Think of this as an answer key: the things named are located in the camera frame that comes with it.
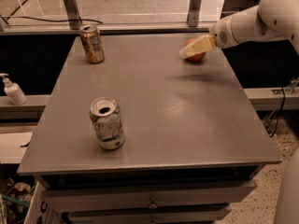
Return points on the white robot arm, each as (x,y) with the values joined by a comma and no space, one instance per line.
(270,20)

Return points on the grey drawer cabinet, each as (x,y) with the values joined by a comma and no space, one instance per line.
(182,123)

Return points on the lower drawer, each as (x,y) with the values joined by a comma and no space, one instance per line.
(192,214)

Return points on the clutter bag on floor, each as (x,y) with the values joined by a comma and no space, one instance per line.
(15,199)

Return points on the brown gold soda can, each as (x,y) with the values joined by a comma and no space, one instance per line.
(92,43)

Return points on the cardboard box with print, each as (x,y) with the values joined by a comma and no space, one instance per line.
(40,211)

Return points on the white pump bottle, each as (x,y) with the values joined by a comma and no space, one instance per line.
(13,91)

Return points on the top drawer with knob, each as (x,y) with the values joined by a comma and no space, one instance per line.
(74,200)

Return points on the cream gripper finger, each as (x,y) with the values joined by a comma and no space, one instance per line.
(199,45)

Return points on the white green 7up can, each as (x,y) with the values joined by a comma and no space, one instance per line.
(105,116)

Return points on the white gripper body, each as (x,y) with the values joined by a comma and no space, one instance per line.
(220,37)

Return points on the metal window rail frame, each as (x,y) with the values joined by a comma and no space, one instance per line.
(64,17)

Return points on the red apple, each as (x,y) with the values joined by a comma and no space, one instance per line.
(195,58)

